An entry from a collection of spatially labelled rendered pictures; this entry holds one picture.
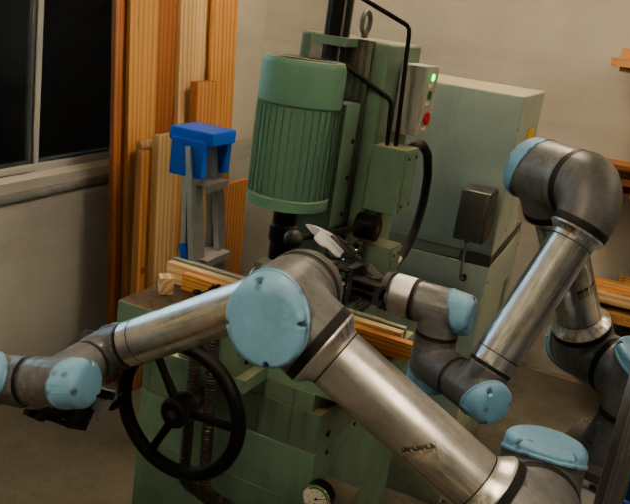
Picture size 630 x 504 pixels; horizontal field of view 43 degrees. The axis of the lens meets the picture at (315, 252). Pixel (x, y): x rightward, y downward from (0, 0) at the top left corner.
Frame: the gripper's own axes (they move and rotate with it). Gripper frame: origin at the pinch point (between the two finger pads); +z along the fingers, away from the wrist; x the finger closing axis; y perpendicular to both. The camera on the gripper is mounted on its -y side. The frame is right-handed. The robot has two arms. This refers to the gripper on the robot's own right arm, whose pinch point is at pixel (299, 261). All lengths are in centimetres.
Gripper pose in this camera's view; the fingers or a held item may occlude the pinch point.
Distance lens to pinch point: 152.8
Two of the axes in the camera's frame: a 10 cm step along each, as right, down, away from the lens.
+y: -4.2, 1.3, -9.0
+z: -8.9, -2.6, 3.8
